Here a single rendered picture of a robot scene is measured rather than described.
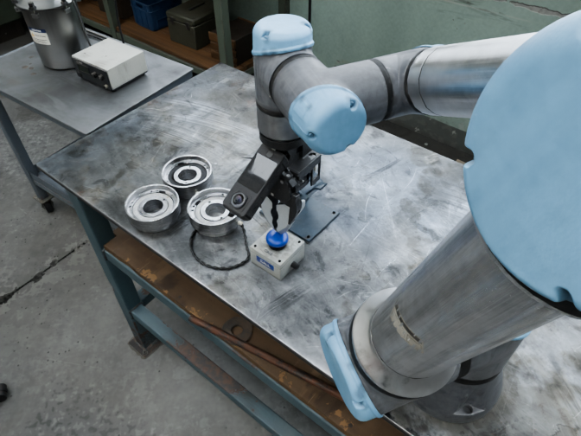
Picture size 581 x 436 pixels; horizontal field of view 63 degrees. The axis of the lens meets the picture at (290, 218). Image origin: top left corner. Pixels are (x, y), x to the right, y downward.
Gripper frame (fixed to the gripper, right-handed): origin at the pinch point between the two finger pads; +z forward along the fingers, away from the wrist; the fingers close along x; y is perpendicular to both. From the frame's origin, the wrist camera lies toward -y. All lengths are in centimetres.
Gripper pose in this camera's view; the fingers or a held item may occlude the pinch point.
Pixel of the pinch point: (277, 229)
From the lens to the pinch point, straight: 81.4
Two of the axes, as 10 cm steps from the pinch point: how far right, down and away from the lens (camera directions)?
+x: -7.8, -4.5, 4.3
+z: 0.0, 6.9, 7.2
